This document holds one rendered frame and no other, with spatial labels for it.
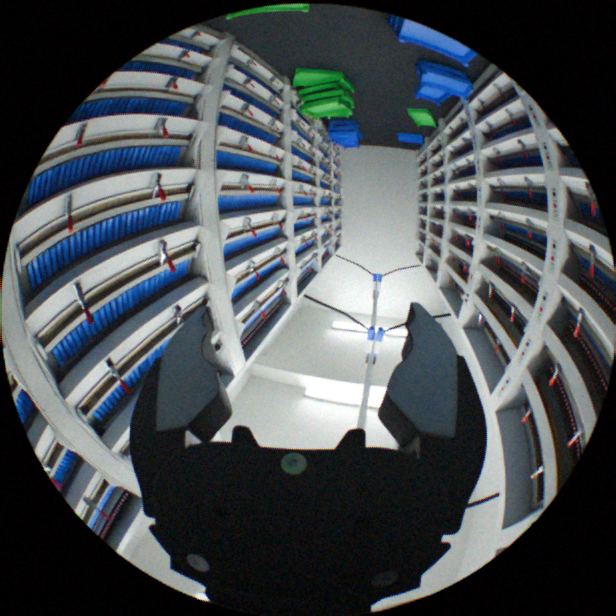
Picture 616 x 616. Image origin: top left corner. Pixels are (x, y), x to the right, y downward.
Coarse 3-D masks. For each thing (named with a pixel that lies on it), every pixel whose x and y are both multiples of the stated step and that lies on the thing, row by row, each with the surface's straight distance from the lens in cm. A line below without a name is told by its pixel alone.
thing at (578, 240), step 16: (576, 224) 81; (576, 240) 84; (592, 240) 76; (608, 240) 74; (576, 256) 94; (592, 256) 76; (608, 256) 73; (592, 272) 77; (608, 272) 78; (592, 288) 91; (608, 288) 86; (608, 304) 87
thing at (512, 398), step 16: (512, 80) 119; (528, 96) 108; (528, 112) 106; (544, 128) 98; (544, 160) 95; (560, 160) 95; (560, 192) 87; (560, 208) 86; (560, 224) 85; (560, 240) 84; (560, 256) 83; (544, 272) 88; (560, 272) 84; (576, 272) 97; (544, 288) 87; (544, 320) 86; (560, 320) 95; (560, 336) 102; (528, 352) 91; (512, 368) 98; (528, 368) 95; (544, 368) 107; (496, 400) 106; (512, 400) 107
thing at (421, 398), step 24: (408, 312) 12; (408, 336) 9; (432, 336) 10; (408, 360) 8; (432, 360) 8; (456, 360) 9; (408, 384) 7; (432, 384) 8; (456, 384) 8; (384, 408) 7; (408, 408) 7; (432, 408) 7; (456, 408) 7; (408, 432) 7; (432, 432) 7
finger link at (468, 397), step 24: (480, 408) 8; (456, 432) 7; (480, 432) 7; (432, 456) 6; (456, 456) 7; (480, 456) 7; (456, 480) 6; (456, 504) 6; (360, 528) 6; (456, 528) 7
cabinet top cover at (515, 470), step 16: (496, 416) 105; (512, 416) 112; (496, 432) 103; (512, 432) 107; (512, 448) 103; (528, 448) 111; (512, 464) 100; (528, 464) 108; (512, 480) 98; (528, 480) 107; (512, 496) 98; (528, 496) 107; (512, 512) 98; (528, 512) 108; (496, 528) 97
